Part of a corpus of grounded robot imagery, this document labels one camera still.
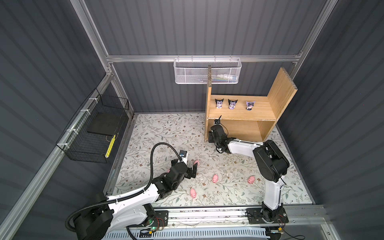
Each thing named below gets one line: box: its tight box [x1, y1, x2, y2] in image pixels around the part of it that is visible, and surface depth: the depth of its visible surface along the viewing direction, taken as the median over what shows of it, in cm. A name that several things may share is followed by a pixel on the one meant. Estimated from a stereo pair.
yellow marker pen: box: [105, 134, 116, 159], surface depth 70 cm
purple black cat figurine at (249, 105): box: [246, 101, 256, 111], surface depth 82 cm
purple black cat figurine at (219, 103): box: [215, 98, 224, 109], surface depth 84 cm
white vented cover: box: [102, 227, 268, 240], surface depth 72 cm
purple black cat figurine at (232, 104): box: [228, 99, 238, 110], surface depth 82 cm
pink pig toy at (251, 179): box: [247, 176, 255, 184], surface depth 86 cm
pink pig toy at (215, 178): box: [212, 173, 219, 184], surface depth 87 cm
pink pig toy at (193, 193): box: [190, 188, 197, 199], surface depth 82 cm
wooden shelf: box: [204, 65, 298, 143], surface depth 84 cm
